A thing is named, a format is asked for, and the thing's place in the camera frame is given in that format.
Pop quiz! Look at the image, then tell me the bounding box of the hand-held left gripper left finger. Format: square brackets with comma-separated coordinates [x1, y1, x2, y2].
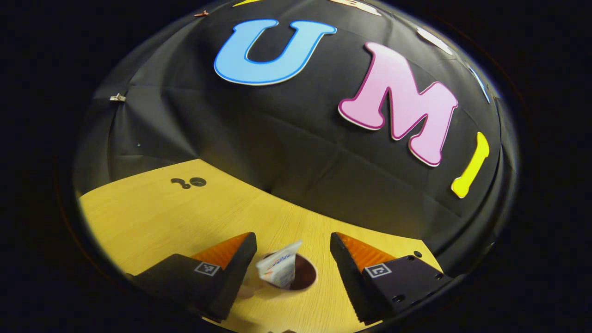
[127, 232, 258, 323]

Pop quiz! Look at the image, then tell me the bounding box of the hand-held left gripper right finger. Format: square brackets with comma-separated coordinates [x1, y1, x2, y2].
[330, 232, 456, 326]

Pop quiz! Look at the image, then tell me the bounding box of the beige cup with handle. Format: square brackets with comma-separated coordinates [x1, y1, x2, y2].
[238, 251, 319, 299]

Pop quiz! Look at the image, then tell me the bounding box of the white toothpaste tube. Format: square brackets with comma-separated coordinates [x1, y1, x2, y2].
[255, 240, 303, 290]

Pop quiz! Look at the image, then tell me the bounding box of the wooden desktop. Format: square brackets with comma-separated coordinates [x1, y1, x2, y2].
[76, 159, 444, 333]

